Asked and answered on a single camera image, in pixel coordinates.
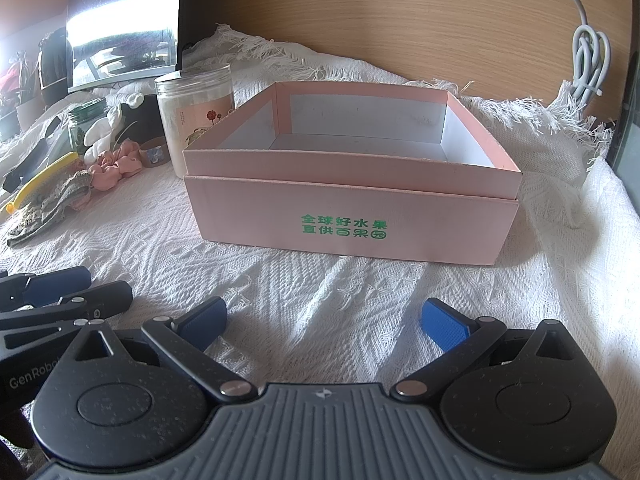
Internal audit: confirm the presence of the black monitor screen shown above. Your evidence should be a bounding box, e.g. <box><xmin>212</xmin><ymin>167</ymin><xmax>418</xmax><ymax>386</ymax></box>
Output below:
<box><xmin>66</xmin><ymin>0</ymin><xmax>180</xmax><ymax>91</ymax></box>

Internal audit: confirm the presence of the pink cardboard box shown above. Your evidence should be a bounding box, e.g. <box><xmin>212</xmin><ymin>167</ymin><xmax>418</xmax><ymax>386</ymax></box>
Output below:
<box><xmin>183</xmin><ymin>81</ymin><xmax>522</xmax><ymax>266</ymax></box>

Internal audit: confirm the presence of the white knitted blanket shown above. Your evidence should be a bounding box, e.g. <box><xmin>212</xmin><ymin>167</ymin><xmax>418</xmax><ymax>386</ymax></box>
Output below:
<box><xmin>0</xmin><ymin>23</ymin><xmax>640</xmax><ymax>476</ymax></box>

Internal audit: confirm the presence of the green lid glass jar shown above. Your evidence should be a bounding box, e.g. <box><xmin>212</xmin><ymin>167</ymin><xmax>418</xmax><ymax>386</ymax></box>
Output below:
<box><xmin>67</xmin><ymin>98</ymin><xmax>107</xmax><ymax>155</ymax></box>

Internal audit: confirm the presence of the grey patterned fabric pouch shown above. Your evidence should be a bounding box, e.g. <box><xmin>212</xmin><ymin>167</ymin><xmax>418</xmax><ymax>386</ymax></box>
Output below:
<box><xmin>6</xmin><ymin>170</ymin><xmax>93</xmax><ymax>247</ymax></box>

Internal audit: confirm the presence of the black and white plush toy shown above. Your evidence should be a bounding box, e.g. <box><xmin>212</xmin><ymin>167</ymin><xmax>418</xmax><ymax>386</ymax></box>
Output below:
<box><xmin>84</xmin><ymin>92</ymin><xmax>165</xmax><ymax>164</ymax></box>

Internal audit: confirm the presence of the large clear powder jar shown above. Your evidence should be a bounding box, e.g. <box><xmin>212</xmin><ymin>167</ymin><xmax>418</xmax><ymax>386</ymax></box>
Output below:
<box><xmin>154</xmin><ymin>64</ymin><xmax>235</xmax><ymax>179</ymax></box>

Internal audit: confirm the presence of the white coiled cable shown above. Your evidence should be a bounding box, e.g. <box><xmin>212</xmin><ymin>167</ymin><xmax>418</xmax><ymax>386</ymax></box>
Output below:
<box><xmin>544</xmin><ymin>0</ymin><xmax>613</xmax><ymax>108</ymax></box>

